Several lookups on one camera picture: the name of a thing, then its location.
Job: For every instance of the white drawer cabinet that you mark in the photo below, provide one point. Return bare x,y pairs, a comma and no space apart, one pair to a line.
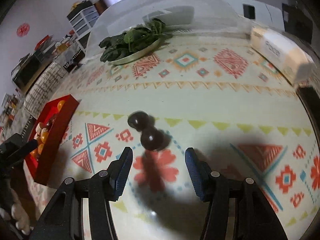
82,19

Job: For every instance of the patterned chair cushion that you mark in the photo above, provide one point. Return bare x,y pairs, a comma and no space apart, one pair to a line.
43,89

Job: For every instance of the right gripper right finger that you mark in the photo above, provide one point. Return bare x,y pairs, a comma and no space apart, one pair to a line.
212,188

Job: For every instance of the face tissue pack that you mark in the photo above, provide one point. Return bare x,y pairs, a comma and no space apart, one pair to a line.
287,57

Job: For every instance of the red tray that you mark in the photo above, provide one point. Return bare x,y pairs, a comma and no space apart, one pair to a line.
40,169

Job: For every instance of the plate of green spinach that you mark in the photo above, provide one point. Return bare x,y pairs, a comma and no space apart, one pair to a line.
133,43

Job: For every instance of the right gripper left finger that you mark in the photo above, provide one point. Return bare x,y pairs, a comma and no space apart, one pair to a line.
104,187

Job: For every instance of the red paper wall decoration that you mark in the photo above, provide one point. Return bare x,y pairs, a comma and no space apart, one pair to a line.
23,30

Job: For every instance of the large orange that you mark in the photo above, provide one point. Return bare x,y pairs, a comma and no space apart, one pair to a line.
60,105

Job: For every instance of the patterned tablecloth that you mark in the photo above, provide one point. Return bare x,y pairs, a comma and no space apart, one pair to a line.
213,94

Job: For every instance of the dark plum small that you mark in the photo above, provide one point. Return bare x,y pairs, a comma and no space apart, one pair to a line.
151,138

